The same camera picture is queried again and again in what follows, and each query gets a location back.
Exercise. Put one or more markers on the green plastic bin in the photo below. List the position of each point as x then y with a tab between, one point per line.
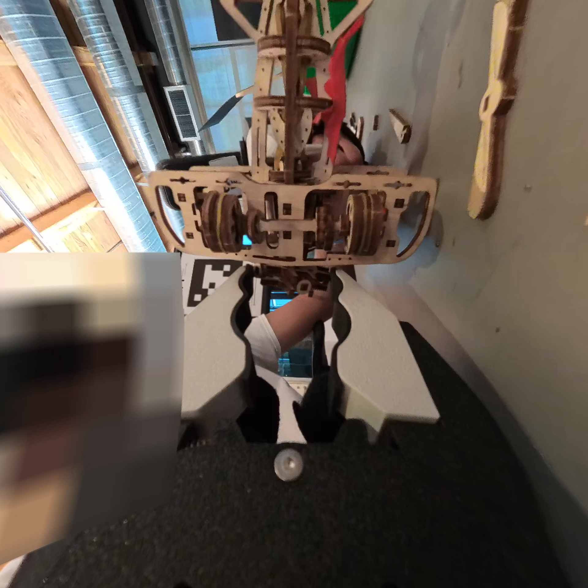
342	13

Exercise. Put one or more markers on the red ribbon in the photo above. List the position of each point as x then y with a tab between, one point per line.
337	92

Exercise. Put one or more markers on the person's white t-shirt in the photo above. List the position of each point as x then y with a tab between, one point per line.
264	340

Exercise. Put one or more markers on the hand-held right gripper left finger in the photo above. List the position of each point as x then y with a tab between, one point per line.
216	349

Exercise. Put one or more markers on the grey desk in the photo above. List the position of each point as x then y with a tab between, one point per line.
528	321

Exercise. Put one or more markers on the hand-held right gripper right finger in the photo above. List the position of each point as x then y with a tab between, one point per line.
381	358

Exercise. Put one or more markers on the air vent grille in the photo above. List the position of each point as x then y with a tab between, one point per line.
181	112

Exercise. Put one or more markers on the silver air duct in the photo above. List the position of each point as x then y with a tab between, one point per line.
99	50
69	119
167	46

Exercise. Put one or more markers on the small wooden piece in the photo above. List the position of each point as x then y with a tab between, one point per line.
400	126
360	126

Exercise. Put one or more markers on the person's left forearm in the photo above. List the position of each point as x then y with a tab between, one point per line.
298	321

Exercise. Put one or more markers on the wooden model airplane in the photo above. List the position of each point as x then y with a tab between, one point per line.
262	138

